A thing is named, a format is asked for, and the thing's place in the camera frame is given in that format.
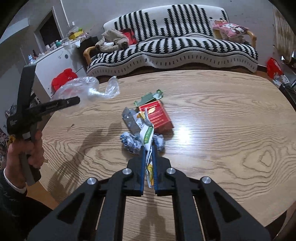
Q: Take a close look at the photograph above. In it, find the black white striped sofa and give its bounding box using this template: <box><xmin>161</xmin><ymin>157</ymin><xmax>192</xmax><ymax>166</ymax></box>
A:
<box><xmin>87</xmin><ymin>4</ymin><xmax>258</xmax><ymax>77</ymax></box>

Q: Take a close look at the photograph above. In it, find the beige clothing pile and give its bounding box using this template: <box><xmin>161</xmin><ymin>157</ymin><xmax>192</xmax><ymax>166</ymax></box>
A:
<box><xmin>95</xmin><ymin>29</ymin><xmax>130</xmax><ymax>53</ymax></box>

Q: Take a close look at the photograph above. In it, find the person's left hand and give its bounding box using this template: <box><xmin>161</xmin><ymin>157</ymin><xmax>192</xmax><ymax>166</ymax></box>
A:
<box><xmin>4</xmin><ymin>131</ymin><xmax>45</xmax><ymax>189</ymax></box>

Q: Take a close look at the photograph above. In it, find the white green tube wrapper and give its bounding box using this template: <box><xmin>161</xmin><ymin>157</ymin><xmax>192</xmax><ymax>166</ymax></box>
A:
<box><xmin>136</xmin><ymin>108</ymin><xmax>154</xmax><ymax>188</ymax></box>

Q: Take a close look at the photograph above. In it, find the red bear plastic chair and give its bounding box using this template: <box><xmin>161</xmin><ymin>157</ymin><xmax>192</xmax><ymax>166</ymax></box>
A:
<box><xmin>51</xmin><ymin>68</ymin><xmax>78</xmax><ymax>91</ymax></box>

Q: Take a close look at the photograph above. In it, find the red backpack on sofa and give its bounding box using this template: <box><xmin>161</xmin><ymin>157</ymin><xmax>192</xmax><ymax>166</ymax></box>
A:
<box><xmin>120</xmin><ymin>28</ymin><xmax>137</xmax><ymax>45</ymax></box>

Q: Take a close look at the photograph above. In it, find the striped beige curtain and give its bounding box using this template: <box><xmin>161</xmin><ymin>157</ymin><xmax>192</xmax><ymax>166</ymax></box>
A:
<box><xmin>273</xmin><ymin>6</ymin><xmax>295</xmax><ymax>64</ymax></box>

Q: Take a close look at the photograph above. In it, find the clear plastic bag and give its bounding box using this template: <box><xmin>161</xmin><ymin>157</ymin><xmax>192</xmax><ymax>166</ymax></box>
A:
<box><xmin>51</xmin><ymin>76</ymin><xmax>120</xmax><ymax>115</ymax></box>

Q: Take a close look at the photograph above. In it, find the white cabinet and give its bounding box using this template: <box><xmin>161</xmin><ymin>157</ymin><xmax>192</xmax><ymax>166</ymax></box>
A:
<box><xmin>24</xmin><ymin>41</ymin><xmax>86</xmax><ymax>103</ymax></box>

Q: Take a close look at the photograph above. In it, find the yellow box on cabinet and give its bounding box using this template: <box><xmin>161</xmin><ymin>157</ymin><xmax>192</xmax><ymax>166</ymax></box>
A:
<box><xmin>68</xmin><ymin>31</ymin><xmax>84</xmax><ymax>40</ymax></box>

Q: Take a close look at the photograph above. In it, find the green toy car shell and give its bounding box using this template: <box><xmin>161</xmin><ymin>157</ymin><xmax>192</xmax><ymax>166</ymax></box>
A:
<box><xmin>133</xmin><ymin>89</ymin><xmax>163</xmax><ymax>108</ymax></box>

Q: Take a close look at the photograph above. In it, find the red bag on floor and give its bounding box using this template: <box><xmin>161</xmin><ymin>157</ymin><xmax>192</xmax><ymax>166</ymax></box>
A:
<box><xmin>266</xmin><ymin>57</ymin><xmax>283</xmax><ymax>79</ymax></box>

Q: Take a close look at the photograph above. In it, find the silver pill blister pack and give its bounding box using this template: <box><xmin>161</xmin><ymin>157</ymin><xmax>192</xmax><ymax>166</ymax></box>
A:
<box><xmin>122</xmin><ymin>108</ymin><xmax>145</xmax><ymax>135</ymax></box>

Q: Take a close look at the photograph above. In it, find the blue white wrapper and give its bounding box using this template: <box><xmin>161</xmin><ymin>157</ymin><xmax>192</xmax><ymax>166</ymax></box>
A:
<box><xmin>120</xmin><ymin>132</ymin><xmax>165</xmax><ymax>155</ymax></box>

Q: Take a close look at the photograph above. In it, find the pink cartoon pillow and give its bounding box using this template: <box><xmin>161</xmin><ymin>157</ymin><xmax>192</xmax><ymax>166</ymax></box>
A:
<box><xmin>209</xmin><ymin>19</ymin><xmax>249</xmax><ymax>40</ymax></box>

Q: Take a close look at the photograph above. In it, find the red cigarette box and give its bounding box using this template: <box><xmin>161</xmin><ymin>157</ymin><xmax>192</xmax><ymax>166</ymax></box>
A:
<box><xmin>139</xmin><ymin>100</ymin><xmax>174</xmax><ymax>134</ymax></box>

